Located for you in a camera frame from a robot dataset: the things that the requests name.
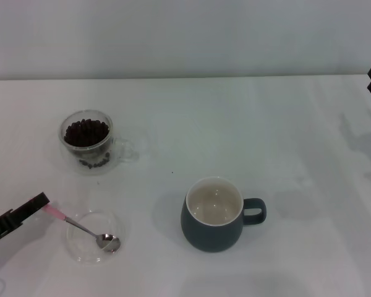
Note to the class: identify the coffee beans pile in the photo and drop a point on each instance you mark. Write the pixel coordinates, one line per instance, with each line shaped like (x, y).
(86, 133)

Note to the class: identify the clear glass saucer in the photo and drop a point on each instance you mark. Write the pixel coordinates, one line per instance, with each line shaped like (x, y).
(83, 250)

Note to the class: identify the double-walled glass cup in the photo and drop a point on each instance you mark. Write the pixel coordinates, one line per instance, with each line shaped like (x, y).
(123, 151)

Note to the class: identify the dark teal ceramic mug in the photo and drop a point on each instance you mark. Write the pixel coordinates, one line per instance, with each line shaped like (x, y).
(210, 235)

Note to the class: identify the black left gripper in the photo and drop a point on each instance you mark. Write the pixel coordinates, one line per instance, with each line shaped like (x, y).
(0, 229)

